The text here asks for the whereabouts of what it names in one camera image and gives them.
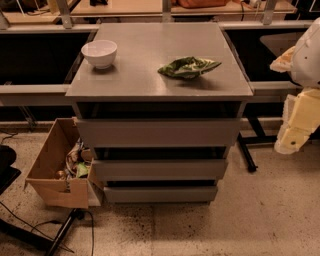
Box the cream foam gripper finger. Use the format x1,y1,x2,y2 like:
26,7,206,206
270,46,295,73
274,88,320,154

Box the grey bottom drawer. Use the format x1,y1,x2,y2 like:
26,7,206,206
104,186,218,203

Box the grey drawer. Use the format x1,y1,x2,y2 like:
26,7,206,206
93,159,227,181
76,119,240,148
104,186,218,203

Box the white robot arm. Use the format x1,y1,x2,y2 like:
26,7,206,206
270,18,320,154

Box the grey drawer cabinet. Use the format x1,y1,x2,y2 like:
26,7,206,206
66,23,253,188

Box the grey top drawer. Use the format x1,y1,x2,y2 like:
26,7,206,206
76,119,240,148

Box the grey middle drawer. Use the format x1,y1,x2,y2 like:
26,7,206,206
93,159,227,181

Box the green leaf-shaped dish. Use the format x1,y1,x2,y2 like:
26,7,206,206
157,56,221,79

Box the brown bag on desk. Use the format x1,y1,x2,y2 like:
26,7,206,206
171,0,229,9

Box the white ceramic bowl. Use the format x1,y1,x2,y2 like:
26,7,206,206
81,40,117,69

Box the cardboard box with clutter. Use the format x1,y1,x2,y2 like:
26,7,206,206
26,118,103,208

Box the black object at left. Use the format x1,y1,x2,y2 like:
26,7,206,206
0,145,21,194

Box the black tripod stand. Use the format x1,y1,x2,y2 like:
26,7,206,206
0,208,84,256

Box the black table leg frame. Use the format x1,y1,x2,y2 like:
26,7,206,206
236,116,320,173

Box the black floor cable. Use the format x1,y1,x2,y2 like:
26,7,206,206
0,201,96,256

